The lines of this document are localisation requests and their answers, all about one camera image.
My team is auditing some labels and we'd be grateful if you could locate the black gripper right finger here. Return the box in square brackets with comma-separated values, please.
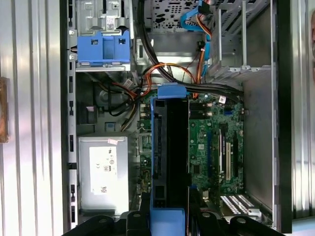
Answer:
[188, 189, 282, 236]

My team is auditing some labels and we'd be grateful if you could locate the blue plastic drive latch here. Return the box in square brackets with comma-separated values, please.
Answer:
[76, 30, 130, 67]

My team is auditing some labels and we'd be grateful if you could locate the black open PC case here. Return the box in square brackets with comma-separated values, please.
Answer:
[59, 0, 293, 234]

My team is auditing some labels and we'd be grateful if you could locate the red yellow power wire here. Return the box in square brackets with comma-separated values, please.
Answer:
[196, 0, 212, 37]

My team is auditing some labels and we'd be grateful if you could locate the grey power supply unit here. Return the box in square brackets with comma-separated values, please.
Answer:
[77, 135, 130, 211]

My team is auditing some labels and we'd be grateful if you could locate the green motherboard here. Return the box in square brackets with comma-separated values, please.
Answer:
[137, 94, 246, 214]

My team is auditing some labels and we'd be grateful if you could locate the blue data wire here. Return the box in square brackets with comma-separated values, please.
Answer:
[181, 0, 214, 69]

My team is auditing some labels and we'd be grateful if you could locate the brown base plate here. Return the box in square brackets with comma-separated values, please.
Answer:
[0, 76, 10, 144]

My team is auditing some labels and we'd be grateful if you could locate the person bare hand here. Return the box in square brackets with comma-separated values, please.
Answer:
[310, 23, 315, 59]

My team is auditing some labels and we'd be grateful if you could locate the hard disk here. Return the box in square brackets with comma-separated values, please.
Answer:
[149, 83, 190, 236]

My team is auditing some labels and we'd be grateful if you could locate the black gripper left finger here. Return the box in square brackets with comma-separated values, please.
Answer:
[63, 191, 151, 236]

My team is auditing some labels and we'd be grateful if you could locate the white expansion slot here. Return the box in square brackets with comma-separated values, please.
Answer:
[225, 142, 232, 180]

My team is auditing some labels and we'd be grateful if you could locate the blue expansion slot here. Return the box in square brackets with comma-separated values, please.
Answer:
[206, 129, 212, 179]

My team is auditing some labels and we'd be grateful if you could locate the metal drive cage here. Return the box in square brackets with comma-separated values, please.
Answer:
[73, 0, 135, 72]

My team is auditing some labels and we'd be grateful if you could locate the metal disk bay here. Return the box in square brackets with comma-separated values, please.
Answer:
[209, 0, 274, 77]

